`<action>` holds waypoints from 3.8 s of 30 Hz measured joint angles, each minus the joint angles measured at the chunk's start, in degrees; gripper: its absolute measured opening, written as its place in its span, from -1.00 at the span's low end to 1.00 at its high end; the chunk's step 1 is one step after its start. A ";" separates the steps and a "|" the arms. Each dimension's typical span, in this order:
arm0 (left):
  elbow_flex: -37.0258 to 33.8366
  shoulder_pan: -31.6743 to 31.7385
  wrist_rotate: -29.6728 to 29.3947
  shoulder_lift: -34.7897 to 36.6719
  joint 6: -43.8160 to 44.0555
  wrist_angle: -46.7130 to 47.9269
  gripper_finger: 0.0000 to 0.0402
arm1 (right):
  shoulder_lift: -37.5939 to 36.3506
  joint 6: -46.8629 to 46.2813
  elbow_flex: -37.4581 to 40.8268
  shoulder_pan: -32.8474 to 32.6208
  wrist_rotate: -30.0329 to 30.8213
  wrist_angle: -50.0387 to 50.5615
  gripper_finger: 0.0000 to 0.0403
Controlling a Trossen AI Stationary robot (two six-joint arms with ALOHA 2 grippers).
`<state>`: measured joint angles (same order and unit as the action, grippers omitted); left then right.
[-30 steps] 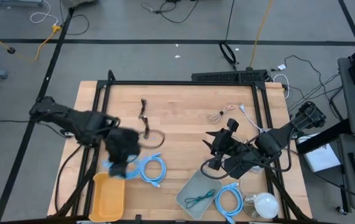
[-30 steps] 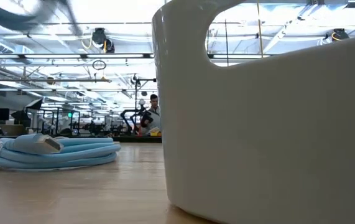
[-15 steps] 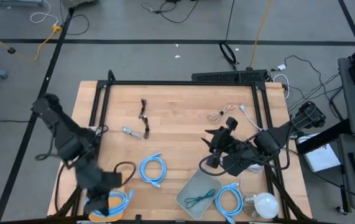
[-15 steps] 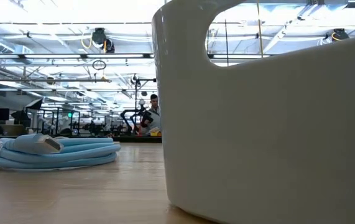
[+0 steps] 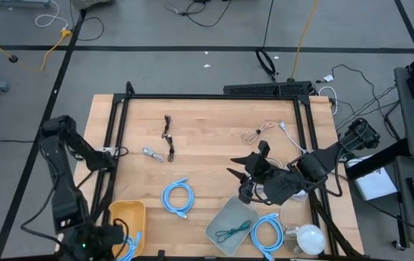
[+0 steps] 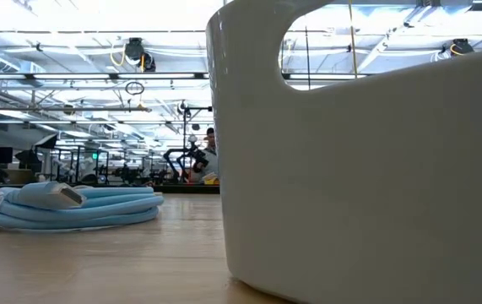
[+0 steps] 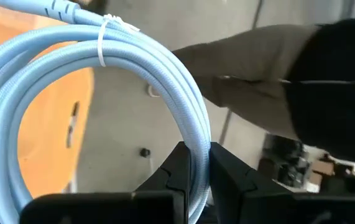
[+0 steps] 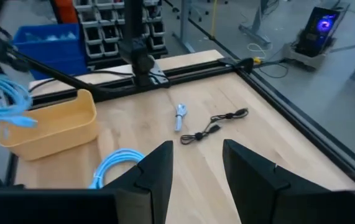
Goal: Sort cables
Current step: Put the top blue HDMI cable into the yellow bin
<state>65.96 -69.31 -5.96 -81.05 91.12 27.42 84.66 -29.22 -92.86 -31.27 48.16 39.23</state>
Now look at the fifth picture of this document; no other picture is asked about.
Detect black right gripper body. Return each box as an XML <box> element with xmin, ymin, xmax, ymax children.
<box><xmin>238</xmin><ymin>155</ymin><xmax>304</xmax><ymax>206</ymax></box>

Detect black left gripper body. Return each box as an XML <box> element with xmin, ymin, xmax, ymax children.
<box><xmin>61</xmin><ymin>223</ymin><xmax>125</xmax><ymax>261</ymax></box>

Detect rose gold short cable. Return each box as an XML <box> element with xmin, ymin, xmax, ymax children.
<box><xmin>241</xmin><ymin>121</ymin><xmax>276</xmax><ymax>145</ymax></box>

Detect light blue cable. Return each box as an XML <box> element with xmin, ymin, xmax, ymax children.
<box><xmin>250</xmin><ymin>212</ymin><xmax>284</xmax><ymax>261</ymax></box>
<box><xmin>117</xmin><ymin>231</ymin><xmax>143</xmax><ymax>261</ymax></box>
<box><xmin>160</xmin><ymin>177</ymin><xmax>195</xmax><ymax>220</ymax></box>

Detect yellow oval plastic bin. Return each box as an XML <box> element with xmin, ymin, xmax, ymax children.
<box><xmin>108</xmin><ymin>199</ymin><xmax>147</xmax><ymax>259</ymax></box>

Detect dark teal short cable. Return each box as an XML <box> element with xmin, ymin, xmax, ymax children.
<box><xmin>215</xmin><ymin>220</ymin><xmax>253</xmax><ymax>244</ymax></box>

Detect black short cable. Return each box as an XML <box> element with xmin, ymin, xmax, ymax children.
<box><xmin>161</xmin><ymin>114</ymin><xmax>173</xmax><ymax>140</ymax></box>
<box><xmin>166</xmin><ymin>136</ymin><xmax>176</xmax><ymax>163</ymax></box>

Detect clear round plastic lid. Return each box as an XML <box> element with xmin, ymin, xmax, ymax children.
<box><xmin>280</xmin><ymin>195</ymin><xmax>311</xmax><ymax>229</ymax></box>

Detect grey plastic bin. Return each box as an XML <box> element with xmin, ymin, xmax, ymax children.
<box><xmin>204</xmin><ymin>195</ymin><xmax>261</xmax><ymax>257</ymax></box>

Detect clear container with white dome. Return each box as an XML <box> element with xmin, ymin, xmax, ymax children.
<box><xmin>283</xmin><ymin>223</ymin><xmax>326</xmax><ymax>255</ymax></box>

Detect black perforated box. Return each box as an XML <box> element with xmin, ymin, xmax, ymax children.
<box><xmin>223</xmin><ymin>80</ymin><xmax>313</xmax><ymax>97</ymax></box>

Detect white paper sheet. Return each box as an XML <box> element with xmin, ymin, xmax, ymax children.
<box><xmin>346</xmin><ymin>155</ymin><xmax>398</xmax><ymax>202</ymax></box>

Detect black desk beam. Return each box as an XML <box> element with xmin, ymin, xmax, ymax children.
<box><xmin>344</xmin><ymin>138</ymin><xmax>410</xmax><ymax>181</ymax></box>

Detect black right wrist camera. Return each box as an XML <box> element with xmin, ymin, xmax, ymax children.
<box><xmin>257</xmin><ymin>140</ymin><xmax>271</xmax><ymax>157</ymax></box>

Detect white thin cable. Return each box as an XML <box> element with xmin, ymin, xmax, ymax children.
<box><xmin>278</xmin><ymin>121</ymin><xmax>315</xmax><ymax>155</ymax></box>

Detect black aluminium table frame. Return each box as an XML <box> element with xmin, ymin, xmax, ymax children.
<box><xmin>54</xmin><ymin>81</ymin><xmax>365</xmax><ymax>261</ymax></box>

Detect black coiled floor cable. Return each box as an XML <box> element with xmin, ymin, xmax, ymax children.
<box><xmin>255</xmin><ymin>0</ymin><xmax>278</xmax><ymax>82</ymax></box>

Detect yellow floor cord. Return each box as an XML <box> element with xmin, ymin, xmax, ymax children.
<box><xmin>290</xmin><ymin>0</ymin><xmax>319</xmax><ymax>81</ymax></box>

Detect yellow extension cord with plug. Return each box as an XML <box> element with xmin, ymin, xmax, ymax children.
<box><xmin>0</xmin><ymin>25</ymin><xmax>73</xmax><ymax>72</ymax></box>

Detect white floor cable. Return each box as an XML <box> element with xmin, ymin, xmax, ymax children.
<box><xmin>34</xmin><ymin>0</ymin><xmax>70</xmax><ymax>30</ymax></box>

